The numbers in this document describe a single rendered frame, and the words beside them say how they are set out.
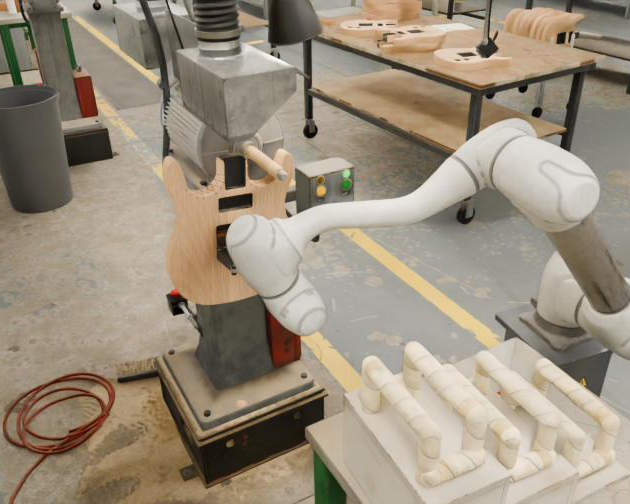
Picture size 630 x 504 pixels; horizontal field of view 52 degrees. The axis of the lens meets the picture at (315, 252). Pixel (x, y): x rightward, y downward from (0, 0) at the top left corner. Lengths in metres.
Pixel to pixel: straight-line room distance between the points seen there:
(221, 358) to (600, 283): 1.29
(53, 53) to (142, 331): 2.56
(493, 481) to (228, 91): 0.90
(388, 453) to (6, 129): 3.62
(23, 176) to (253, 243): 3.33
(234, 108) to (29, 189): 3.18
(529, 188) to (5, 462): 2.17
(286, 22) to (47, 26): 3.69
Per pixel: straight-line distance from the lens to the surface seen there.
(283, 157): 1.63
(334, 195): 1.96
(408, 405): 0.99
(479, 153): 1.44
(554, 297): 1.93
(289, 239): 1.26
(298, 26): 1.54
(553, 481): 1.19
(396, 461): 1.06
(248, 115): 1.43
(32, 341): 3.34
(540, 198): 1.32
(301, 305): 1.31
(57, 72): 5.18
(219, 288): 1.70
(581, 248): 1.52
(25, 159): 4.40
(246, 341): 2.31
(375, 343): 3.02
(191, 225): 1.59
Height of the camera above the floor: 1.90
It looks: 31 degrees down
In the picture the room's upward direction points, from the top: 1 degrees counter-clockwise
